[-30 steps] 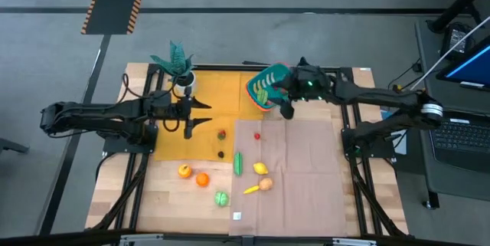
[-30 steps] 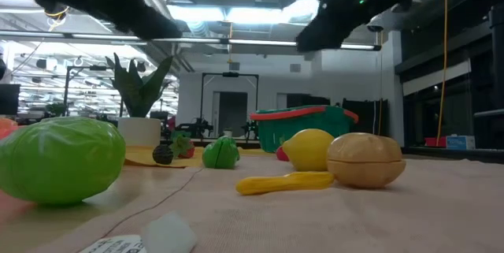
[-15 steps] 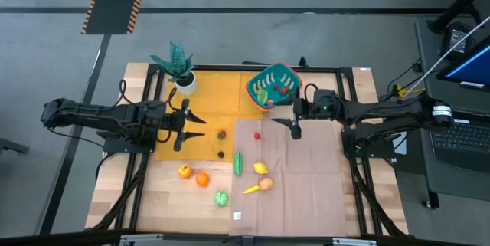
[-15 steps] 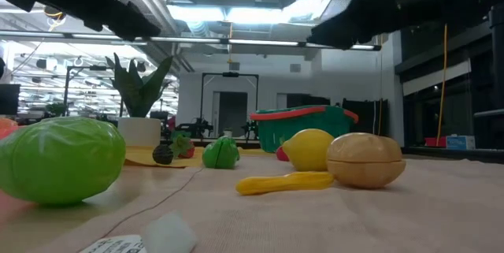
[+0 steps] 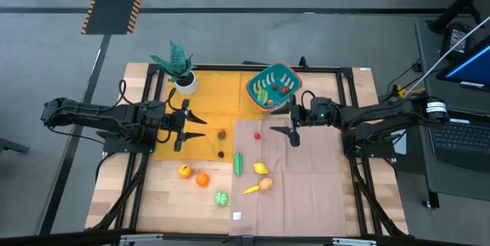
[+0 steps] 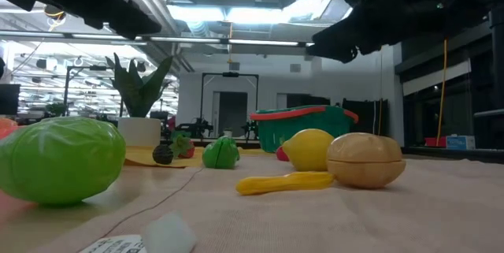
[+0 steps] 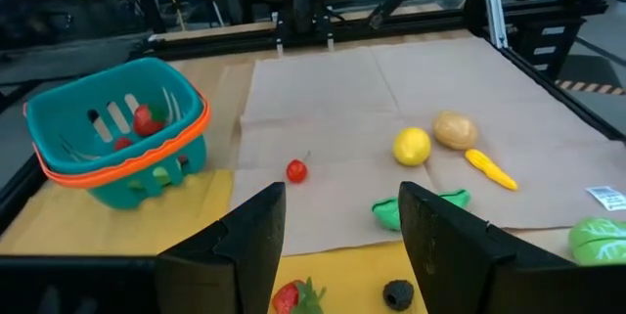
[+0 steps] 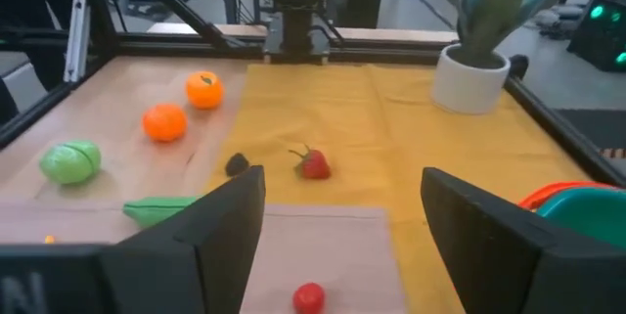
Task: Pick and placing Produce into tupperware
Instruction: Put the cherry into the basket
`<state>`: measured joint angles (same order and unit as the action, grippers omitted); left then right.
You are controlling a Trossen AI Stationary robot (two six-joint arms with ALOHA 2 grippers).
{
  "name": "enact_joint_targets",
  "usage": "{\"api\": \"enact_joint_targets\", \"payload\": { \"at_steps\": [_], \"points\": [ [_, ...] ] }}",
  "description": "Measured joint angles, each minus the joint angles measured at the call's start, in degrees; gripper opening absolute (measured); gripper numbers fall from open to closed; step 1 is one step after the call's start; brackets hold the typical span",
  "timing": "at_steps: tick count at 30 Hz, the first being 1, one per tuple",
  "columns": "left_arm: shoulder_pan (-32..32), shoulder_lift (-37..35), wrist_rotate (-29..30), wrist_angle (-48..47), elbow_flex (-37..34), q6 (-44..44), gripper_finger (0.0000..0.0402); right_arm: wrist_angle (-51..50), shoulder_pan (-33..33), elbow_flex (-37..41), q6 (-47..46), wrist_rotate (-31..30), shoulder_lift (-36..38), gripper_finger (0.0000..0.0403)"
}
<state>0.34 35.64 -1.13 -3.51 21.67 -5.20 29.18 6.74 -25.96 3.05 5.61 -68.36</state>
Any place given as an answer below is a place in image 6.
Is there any smooth toy orange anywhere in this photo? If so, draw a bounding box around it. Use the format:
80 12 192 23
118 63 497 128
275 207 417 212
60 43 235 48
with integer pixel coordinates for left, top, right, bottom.
0 117 20 140

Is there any yellow cloth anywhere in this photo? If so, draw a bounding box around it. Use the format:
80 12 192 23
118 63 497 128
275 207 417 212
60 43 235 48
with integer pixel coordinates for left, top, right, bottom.
124 145 276 169

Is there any white cloth label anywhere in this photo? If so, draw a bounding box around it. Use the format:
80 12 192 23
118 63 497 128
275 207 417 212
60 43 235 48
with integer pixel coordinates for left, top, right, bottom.
78 211 198 253

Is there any small red toy tomato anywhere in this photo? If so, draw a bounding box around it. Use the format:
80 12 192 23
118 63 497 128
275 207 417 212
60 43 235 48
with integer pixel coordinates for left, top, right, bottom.
275 145 291 163

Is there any yellow toy banana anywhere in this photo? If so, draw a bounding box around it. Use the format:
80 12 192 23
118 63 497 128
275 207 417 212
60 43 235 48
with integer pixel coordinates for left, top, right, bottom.
235 170 335 197

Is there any red bin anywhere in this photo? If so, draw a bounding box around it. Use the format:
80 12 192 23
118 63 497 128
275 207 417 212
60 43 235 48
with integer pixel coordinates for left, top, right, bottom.
424 136 448 148

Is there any teal basket orange rim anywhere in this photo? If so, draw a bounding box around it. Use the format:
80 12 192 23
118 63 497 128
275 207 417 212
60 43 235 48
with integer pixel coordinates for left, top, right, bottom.
250 105 360 154

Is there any black panel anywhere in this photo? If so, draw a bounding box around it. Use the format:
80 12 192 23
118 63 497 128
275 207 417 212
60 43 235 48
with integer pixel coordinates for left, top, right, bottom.
341 98 389 136

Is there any tan toy potato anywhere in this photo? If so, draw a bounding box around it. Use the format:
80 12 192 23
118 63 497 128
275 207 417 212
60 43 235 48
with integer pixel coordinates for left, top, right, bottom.
326 132 407 190

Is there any black background rig frame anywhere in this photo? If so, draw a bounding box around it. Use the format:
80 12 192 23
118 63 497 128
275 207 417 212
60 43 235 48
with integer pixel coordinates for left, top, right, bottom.
199 71 260 140

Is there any black vertical post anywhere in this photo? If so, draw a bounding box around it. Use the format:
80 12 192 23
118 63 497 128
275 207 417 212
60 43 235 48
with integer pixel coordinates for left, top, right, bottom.
489 2 504 150

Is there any yellow cable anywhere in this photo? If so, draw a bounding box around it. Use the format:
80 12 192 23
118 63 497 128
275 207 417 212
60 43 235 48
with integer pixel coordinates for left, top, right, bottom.
435 38 449 147

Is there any pale pink cloth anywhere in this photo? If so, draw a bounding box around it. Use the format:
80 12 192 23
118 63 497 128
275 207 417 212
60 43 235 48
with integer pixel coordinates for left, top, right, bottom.
23 152 504 253

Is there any green toy cabbage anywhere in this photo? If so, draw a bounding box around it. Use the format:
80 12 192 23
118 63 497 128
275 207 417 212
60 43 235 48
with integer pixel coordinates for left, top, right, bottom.
0 116 127 206

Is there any yellow toy lemon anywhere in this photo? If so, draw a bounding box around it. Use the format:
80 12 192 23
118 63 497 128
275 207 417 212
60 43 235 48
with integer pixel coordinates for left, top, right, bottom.
281 128 335 173

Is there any blue white box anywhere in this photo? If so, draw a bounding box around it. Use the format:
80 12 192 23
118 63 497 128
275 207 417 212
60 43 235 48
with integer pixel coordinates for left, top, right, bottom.
446 134 476 151

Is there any dark toy blackberry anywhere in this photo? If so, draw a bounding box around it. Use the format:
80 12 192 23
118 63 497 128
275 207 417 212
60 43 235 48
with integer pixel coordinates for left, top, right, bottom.
152 144 175 166

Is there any red toy strawberry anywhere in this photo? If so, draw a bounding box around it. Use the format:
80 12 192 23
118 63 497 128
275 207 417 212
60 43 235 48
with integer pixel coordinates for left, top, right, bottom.
169 130 196 160

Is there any artificial plant white pot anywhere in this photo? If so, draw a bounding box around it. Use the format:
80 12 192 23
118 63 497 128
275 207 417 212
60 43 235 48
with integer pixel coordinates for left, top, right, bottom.
105 51 174 148

